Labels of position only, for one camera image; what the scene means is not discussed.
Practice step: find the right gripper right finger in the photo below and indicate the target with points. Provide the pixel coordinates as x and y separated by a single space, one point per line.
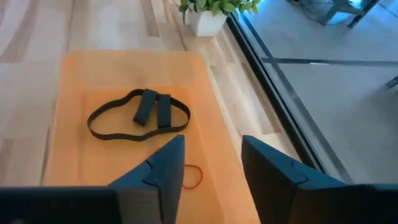
270 186

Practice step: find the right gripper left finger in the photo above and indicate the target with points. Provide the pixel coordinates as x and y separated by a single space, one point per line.
155 193

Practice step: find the green plant in white pot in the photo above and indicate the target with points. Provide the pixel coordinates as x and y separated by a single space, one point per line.
205 23

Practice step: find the orange translucent plastic bin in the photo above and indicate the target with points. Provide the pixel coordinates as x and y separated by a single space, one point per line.
93 161

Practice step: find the grey metal furniture legs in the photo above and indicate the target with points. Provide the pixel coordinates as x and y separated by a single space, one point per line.
339 6

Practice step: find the red rubber band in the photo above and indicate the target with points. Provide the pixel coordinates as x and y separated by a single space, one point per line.
201 177

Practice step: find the wide black rubber band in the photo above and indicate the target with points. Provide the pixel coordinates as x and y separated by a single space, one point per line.
146 107

